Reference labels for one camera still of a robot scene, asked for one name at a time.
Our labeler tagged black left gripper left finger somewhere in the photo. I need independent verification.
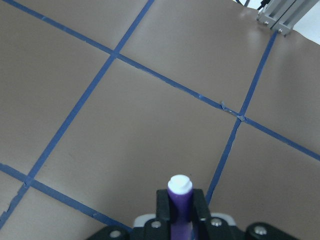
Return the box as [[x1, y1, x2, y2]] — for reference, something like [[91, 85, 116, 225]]
[[156, 189, 171, 223]]

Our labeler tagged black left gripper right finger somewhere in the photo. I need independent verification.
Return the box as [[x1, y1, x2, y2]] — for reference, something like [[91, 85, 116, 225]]
[[191, 188, 211, 222]]

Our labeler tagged purple marker pen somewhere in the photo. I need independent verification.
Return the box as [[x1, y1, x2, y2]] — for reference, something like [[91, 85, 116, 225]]
[[167, 174, 193, 240]]

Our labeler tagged aluminium frame post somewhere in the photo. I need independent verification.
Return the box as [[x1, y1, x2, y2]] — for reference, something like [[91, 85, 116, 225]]
[[256, 0, 319, 36]]

